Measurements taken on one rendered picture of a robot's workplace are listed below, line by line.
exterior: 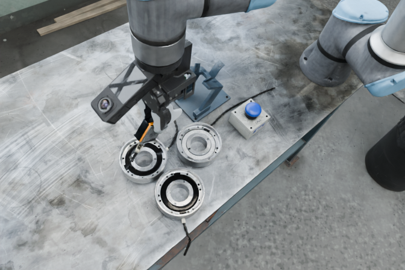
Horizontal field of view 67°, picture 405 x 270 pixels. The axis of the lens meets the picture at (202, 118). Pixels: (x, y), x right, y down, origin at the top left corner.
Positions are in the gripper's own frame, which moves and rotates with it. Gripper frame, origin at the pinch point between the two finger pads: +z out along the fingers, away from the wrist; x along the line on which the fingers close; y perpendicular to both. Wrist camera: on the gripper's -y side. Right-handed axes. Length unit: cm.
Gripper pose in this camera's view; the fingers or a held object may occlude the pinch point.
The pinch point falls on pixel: (151, 125)
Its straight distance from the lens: 61.3
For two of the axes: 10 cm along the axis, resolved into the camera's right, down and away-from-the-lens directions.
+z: -1.1, 5.2, 8.5
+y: 7.4, -5.2, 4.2
